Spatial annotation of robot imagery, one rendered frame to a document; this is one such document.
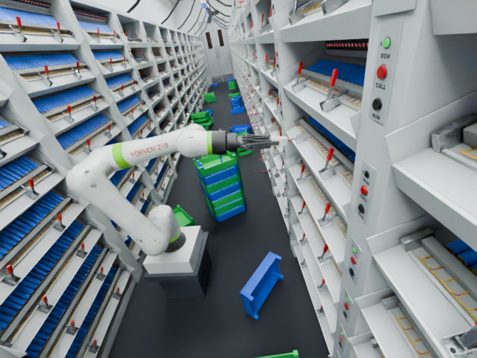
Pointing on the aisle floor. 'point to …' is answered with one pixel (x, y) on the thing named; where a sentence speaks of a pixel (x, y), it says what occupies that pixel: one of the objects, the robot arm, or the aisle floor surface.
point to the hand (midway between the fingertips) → (278, 140)
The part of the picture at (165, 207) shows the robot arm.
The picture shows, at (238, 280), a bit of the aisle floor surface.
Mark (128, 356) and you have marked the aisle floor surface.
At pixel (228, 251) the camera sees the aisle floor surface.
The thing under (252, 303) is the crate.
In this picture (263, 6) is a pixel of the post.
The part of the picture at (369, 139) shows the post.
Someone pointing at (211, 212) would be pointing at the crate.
